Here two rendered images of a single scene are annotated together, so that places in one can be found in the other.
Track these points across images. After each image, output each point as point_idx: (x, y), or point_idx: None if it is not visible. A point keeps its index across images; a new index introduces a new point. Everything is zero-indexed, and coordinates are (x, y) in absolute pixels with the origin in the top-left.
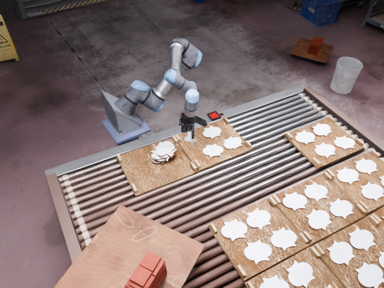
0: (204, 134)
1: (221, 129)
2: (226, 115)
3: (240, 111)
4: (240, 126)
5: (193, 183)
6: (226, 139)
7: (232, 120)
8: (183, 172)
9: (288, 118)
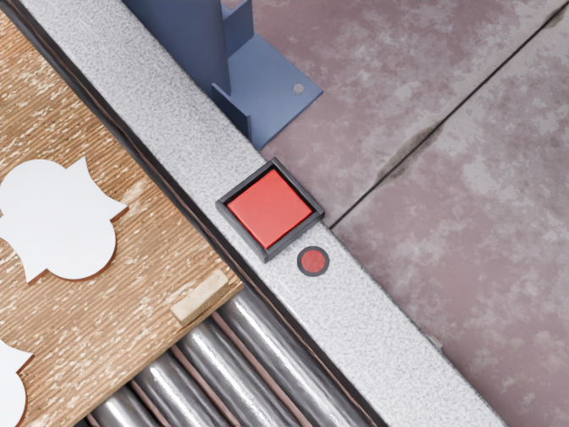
0: (26, 169)
1: (111, 280)
2: (312, 294)
3: (391, 398)
4: (199, 422)
5: None
6: (8, 326)
7: (263, 353)
8: None
9: None
